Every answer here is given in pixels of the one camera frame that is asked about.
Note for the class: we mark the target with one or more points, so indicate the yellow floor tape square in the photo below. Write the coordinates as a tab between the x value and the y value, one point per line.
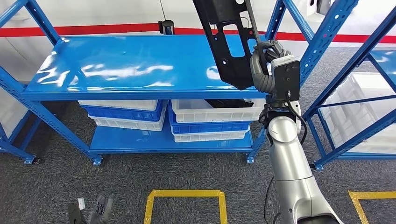
377	194
185	193

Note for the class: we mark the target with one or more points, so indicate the black ribbed plastic part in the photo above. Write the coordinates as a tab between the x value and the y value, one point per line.
229	103

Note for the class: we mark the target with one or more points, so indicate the long black plastic part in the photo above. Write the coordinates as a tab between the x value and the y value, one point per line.
232	71

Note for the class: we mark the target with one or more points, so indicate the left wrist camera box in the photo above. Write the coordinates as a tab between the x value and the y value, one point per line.
75	213

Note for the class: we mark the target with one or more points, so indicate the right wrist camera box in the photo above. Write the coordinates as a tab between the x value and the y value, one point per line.
286	80

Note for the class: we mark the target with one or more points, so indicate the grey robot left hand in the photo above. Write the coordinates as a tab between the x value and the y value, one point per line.
100	210

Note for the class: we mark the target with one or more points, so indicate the white plastic crate stack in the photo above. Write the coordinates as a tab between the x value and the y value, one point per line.
9	114
349	92

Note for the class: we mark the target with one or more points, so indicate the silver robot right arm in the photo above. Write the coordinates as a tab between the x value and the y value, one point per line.
287	154

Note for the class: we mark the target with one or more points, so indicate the blue metal shelf rack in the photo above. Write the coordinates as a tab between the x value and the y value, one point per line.
355	141
123	55
17	151

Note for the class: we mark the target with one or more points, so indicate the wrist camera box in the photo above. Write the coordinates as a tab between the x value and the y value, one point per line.
75	213
286	80

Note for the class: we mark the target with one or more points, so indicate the black cylindrical post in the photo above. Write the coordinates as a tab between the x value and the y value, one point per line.
167	28

